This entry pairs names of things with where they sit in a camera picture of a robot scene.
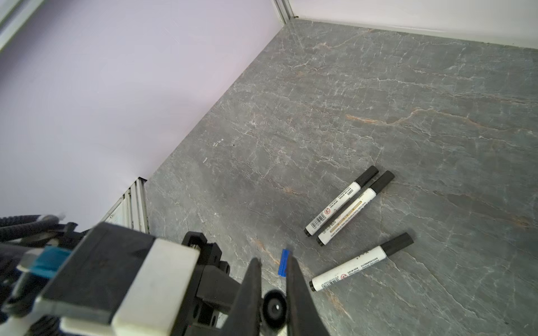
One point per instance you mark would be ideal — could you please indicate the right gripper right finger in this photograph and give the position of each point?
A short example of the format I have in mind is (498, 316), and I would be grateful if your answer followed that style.
(303, 318)

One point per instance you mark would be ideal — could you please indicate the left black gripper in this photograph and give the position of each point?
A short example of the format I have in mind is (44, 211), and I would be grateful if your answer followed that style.
(211, 290)

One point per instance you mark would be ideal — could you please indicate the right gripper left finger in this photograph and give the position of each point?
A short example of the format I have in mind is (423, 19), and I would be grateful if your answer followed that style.
(245, 316)

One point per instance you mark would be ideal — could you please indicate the blue pen cap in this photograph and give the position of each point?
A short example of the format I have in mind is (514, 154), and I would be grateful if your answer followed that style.
(282, 271)

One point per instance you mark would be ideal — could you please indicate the white marker pen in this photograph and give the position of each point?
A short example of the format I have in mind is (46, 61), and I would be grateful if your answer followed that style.
(344, 197)
(369, 194)
(360, 262)
(274, 311)

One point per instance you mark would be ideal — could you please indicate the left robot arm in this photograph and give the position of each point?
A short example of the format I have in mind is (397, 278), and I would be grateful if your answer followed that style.
(20, 246)

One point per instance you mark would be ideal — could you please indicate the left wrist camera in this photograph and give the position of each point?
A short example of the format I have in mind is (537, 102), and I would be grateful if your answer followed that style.
(116, 281)

